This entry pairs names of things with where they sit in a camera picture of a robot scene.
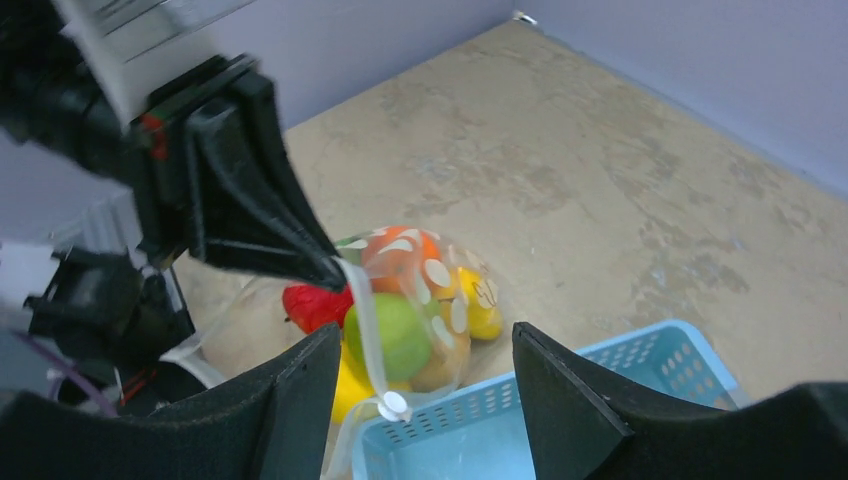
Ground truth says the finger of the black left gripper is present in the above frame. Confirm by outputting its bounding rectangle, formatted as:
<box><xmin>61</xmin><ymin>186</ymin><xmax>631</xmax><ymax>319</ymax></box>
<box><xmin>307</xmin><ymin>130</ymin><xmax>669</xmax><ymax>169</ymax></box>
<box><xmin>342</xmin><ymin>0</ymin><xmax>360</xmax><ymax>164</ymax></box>
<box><xmin>188</xmin><ymin>238</ymin><xmax>347</xmax><ymax>292</ymax></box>

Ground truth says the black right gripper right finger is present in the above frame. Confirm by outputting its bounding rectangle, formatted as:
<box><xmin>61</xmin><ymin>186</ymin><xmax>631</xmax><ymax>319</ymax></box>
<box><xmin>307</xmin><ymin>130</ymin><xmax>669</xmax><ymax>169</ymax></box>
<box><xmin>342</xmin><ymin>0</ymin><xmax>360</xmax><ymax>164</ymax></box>
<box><xmin>512</xmin><ymin>322</ymin><xmax>847</xmax><ymax>479</ymax></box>

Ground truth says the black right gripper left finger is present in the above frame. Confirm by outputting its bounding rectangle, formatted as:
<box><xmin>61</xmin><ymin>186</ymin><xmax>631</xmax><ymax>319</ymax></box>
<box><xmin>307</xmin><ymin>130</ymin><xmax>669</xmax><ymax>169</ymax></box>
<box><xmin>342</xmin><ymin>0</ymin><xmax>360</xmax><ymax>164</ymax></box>
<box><xmin>1</xmin><ymin>325</ymin><xmax>341</xmax><ymax>479</ymax></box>

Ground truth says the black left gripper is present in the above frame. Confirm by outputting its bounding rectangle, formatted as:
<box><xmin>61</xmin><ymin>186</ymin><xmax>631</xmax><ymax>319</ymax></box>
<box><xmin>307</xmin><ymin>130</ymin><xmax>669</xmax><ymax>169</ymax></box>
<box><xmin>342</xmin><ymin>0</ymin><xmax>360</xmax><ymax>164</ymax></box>
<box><xmin>1</xmin><ymin>1</ymin><xmax>336</xmax><ymax>265</ymax></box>

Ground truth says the red textured strawberry fruit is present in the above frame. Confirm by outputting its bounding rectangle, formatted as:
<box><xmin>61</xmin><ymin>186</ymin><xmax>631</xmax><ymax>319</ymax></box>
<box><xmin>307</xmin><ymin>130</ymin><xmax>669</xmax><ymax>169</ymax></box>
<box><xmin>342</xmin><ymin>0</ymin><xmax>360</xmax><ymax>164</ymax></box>
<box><xmin>281</xmin><ymin>284</ymin><xmax>354</xmax><ymax>334</ymax></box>

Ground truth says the orange fruit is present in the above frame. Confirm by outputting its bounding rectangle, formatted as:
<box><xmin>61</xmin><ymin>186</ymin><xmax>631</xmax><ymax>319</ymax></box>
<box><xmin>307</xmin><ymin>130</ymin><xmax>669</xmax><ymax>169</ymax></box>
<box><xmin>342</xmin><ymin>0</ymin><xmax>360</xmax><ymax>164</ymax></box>
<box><xmin>361</xmin><ymin>225</ymin><xmax>442</xmax><ymax>294</ymax></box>

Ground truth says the green pear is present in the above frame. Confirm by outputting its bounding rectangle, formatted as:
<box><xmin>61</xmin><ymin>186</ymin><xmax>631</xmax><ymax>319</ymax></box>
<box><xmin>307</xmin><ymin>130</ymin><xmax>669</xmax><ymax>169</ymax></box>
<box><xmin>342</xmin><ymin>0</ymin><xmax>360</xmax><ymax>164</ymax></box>
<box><xmin>343</xmin><ymin>293</ymin><xmax>433</xmax><ymax>382</ymax></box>

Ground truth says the light blue plastic basket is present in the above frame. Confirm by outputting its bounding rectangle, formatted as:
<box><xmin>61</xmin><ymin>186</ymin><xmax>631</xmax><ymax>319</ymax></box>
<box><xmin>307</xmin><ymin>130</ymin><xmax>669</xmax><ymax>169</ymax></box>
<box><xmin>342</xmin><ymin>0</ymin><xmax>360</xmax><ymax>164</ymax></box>
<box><xmin>351</xmin><ymin>319</ymin><xmax>742</xmax><ymax>480</ymax></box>

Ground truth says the clear polka dot zip bag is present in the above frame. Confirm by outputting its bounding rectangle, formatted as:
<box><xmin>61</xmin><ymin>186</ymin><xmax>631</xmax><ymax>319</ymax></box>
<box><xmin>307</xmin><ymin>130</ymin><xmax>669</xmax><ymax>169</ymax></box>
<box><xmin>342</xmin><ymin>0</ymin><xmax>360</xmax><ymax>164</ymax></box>
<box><xmin>164</xmin><ymin>226</ymin><xmax>508</xmax><ymax>479</ymax></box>

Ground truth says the round yellow lemon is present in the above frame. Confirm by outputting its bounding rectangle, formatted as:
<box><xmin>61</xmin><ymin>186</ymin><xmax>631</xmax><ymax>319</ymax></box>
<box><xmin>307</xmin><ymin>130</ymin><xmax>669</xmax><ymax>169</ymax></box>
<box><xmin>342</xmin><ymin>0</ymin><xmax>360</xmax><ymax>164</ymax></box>
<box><xmin>433</xmin><ymin>267</ymin><xmax>504</xmax><ymax>341</ymax></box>

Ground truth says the yellow-orange potato-like fruit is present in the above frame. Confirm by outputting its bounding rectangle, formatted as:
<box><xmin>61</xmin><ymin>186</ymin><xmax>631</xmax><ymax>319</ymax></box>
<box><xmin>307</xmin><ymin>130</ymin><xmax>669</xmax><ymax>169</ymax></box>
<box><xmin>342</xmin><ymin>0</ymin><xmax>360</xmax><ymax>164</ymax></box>
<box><xmin>409</xmin><ymin>334</ymin><xmax>471</xmax><ymax>393</ymax></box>

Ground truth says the elongated yellow mango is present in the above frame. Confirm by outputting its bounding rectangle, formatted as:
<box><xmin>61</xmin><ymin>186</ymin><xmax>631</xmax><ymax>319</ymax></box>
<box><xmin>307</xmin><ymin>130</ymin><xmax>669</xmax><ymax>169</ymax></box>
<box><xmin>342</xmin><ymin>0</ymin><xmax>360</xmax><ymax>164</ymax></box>
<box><xmin>331</xmin><ymin>340</ymin><xmax>413</xmax><ymax>424</ymax></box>

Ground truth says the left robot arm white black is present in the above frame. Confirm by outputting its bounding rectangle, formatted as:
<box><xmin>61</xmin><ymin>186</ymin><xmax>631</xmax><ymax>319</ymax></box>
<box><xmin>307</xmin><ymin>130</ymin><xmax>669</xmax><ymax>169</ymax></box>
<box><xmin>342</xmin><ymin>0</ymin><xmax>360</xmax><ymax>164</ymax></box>
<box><xmin>1</xmin><ymin>1</ymin><xmax>346</xmax><ymax>371</ymax></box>

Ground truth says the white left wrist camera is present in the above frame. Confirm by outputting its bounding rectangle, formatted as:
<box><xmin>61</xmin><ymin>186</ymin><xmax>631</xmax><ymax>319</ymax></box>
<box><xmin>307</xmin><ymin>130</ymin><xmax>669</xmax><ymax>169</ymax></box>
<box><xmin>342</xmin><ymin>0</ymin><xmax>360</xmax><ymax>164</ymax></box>
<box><xmin>52</xmin><ymin>0</ymin><xmax>249</xmax><ymax>131</ymax></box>

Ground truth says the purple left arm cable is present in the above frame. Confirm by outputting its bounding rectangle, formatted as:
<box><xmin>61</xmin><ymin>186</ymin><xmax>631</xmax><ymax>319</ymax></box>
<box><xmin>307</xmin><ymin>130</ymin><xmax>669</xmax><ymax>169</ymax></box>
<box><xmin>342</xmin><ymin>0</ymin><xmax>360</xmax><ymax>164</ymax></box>
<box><xmin>13</xmin><ymin>331</ymin><xmax>121</xmax><ymax>419</ymax></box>

